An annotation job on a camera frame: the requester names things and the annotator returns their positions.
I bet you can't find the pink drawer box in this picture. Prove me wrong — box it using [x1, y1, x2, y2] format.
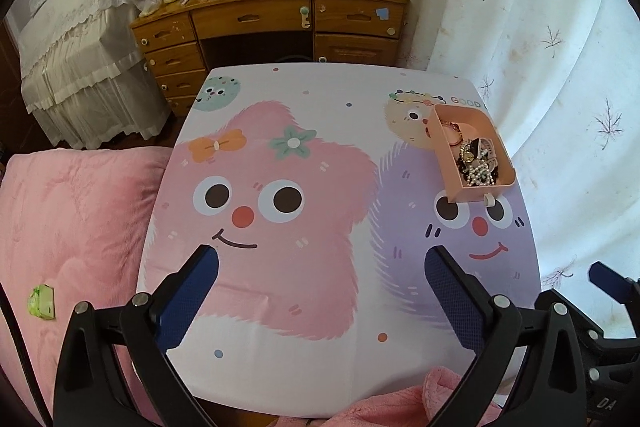
[431, 103, 517, 208]

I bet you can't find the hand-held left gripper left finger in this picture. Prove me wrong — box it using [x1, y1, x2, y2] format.
[52, 244, 221, 427]

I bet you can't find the white leaf-print curtain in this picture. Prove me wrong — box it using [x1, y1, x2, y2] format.
[400, 0, 640, 343]

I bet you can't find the wooden desk with drawers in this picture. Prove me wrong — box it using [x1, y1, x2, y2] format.
[129, 0, 411, 118]

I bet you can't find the gold chain bracelet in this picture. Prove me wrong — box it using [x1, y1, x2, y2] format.
[457, 141, 478, 168]

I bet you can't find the pink fleece clothing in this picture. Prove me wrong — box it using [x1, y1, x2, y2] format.
[330, 364, 506, 427]

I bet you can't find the bed with white lace cover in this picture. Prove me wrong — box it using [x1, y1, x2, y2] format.
[17, 0, 173, 150]

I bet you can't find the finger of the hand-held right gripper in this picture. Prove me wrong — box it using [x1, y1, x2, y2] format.
[587, 261, 640, 308]

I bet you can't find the small-bead pearl necklace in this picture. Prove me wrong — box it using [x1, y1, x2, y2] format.
[462, 159, 497, 188]

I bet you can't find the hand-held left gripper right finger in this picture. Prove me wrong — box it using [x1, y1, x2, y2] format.
[424, 245, 588, 427]

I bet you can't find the cartoon monster tablecloth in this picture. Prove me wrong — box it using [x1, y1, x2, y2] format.
[136, 63, 543, 418]

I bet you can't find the pink quilt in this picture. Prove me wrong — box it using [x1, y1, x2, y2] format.
[0, 147, 173, 427]

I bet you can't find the green packet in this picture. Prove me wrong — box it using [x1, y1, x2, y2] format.
[27, 283, 57, 320]

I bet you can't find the red string bracelet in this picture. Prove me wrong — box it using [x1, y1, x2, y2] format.
[442, 121, 466, 148]

